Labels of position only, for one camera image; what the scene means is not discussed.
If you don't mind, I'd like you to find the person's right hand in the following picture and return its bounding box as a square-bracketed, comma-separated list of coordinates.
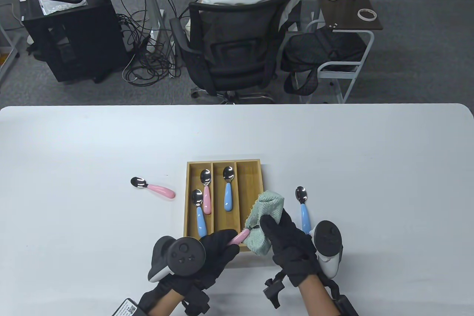
[259, 208, 326, 287]

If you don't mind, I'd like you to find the person's left hand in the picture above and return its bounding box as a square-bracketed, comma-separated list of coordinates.
[138, 229, 242, 311]

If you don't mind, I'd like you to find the pink handle baby spoon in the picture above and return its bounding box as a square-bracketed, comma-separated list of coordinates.
[227, 229, 251, 246]
[130, 177, 176, 200]
[200, 169, 213, 216]

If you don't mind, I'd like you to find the black and white controller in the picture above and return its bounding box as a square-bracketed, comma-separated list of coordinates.
[147, 235, 206, 282]
[309, 220, 343, 279]

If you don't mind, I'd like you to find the blue handle baby spoon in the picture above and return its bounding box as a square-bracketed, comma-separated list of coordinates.
[190, 189, 208, 238]
[295, 186, 311, 234]
[222, 166, 235, 212]

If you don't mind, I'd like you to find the green fish scale cleaning cloth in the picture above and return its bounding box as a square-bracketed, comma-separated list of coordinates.
[243, 190, 286, 256]

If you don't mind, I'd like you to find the person's right forearm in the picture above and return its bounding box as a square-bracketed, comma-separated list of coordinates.
[298, 273, 339, 316]

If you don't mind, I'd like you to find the person's left forearm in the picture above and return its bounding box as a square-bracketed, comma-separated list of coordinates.
[148, 290, 184, 316]

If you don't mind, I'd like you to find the bamboo cutlery tray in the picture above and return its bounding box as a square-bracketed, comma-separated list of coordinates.
[183, 159, 270, 255]

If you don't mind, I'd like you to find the black mesh office chair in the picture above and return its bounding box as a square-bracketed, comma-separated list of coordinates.
[170, 0, 302, 104]

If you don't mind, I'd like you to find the black bag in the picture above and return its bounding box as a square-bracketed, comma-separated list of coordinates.
[280, 27, 367, 96]

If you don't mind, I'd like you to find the black cabinet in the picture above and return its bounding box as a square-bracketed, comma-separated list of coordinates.
[22, 0, 128, 84]

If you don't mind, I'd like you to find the silver foil bag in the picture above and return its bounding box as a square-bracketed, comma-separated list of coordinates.
[38, 0, 89, 16]

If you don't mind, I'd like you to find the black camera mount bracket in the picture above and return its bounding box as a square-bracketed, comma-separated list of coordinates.
[183, 288, 211, 316]
[263, 273, 286, 309]

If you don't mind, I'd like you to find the tangle of black cables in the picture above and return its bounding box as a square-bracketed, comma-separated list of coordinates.
[100, 0, 182, 85]

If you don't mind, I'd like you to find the brown side table white frame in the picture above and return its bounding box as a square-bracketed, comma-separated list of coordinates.
[298, 0, 384, 104]

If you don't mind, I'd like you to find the white metal frame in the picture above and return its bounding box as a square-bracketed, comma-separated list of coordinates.
[0, 23, 21, 83]

